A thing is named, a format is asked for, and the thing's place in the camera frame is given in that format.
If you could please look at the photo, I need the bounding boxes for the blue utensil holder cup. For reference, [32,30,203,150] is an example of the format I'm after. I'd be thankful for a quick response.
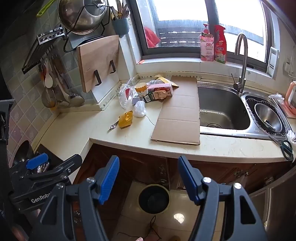
[112,18,130,38]

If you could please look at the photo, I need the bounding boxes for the dark green snack packet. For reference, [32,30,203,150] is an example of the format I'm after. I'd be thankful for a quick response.
[143,92,167,103]

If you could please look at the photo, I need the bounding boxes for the red spray cleaner bottle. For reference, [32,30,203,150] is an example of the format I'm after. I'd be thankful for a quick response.
[214,25,227,64]

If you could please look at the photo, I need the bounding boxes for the yellow paper bag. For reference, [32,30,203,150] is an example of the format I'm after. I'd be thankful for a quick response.
[118,111,133,128]

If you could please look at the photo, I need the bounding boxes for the clear plastic bag red label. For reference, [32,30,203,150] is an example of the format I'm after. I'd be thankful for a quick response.
[117,83,136,110]

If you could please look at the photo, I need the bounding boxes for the stainless steel sink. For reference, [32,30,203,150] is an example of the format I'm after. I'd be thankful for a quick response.
[197,81,253,135]

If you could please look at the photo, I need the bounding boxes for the silver foil scrap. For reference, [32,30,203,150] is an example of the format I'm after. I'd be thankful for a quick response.
[108,121,119,132]

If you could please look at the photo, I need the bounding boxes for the white rice paddle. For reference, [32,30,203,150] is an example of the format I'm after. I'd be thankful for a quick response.
[45,59,53,88]

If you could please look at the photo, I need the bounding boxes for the white paper cup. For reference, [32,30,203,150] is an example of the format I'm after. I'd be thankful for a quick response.
[134,82,148,97]

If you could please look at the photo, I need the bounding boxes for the pink carton box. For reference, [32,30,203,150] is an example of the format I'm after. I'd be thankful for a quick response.
[147,83,173,96]

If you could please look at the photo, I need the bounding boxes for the black round trash bin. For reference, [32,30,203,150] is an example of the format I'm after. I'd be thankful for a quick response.
[138,184,170,214]

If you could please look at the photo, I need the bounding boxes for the flat brown cardboard sheet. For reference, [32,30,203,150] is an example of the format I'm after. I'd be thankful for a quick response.
[151,76,200,145]

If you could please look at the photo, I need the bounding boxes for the wooden cutting board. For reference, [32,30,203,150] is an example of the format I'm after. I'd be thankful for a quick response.
[76,35,119,93]

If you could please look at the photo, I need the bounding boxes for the pink electric kettle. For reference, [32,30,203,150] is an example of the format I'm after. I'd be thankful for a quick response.
[285,81,296,115]

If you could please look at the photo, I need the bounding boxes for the clear plastic ball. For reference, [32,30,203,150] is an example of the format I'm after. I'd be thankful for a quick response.
[133,100,147,118]

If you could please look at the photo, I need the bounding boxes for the chrome kitchen faucet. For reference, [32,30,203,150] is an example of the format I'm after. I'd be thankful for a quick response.
[230,33,249,93]

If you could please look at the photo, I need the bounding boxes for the skimmer strainer spoon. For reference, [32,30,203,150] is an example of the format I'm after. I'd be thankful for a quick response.
[41,70,56,108]

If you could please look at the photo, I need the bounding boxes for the steel bowl in sink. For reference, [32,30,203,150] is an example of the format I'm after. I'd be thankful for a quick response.
[254,103,282,133]

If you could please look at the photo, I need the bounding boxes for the pink dish soap bottle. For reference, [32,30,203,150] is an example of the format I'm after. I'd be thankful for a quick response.
[200,24,214,61]

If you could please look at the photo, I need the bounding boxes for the black wall utensil rack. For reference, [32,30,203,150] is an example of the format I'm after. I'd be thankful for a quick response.
[22,24,65,74]

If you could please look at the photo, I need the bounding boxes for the black frying pan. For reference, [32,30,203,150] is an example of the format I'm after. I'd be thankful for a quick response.
[13,140,35,166]

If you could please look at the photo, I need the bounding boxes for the steel soup ladle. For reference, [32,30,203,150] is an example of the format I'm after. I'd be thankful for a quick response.
[54,66,85,107]

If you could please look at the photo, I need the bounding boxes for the yellow white atomy box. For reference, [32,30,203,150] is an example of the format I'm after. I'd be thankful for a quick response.
[154,75,179,87]

